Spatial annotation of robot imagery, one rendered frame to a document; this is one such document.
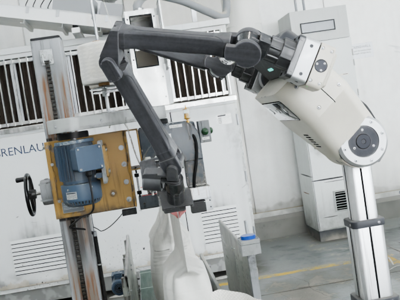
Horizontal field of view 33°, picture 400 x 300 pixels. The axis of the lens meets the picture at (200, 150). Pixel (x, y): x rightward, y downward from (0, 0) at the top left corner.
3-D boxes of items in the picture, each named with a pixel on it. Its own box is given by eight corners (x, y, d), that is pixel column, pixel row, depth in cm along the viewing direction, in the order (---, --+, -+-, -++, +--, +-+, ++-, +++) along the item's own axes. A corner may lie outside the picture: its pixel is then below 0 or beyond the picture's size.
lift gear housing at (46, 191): (55, 205, 275) (50, 178, 275) (41, 207, 275) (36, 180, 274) (58, 202, 286) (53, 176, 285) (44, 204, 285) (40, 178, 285)
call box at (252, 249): (262, 253, 266) (259, 238, 266) (241, 256, 266) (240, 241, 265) (258, 249, 274) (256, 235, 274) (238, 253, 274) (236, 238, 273)
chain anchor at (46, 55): (53, 63, 272) (50, 47, 272) (40, 65, 271) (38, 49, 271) (54, 63, 275) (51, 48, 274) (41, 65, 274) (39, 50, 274)
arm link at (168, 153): (112, 56, 185) (121, 40, 194) (94, 63, 186) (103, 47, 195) (184, 177, 203) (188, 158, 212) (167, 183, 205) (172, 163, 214)
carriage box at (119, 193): (137, 206, 274) (125, 130, 272) (53, 220, 270) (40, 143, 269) (136, 200, 298) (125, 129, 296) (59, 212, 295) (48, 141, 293)
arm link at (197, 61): (112, 19, 234) (113, 23, 244) (101, 57, 234) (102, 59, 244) (235, 58, 238) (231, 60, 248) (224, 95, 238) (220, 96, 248)
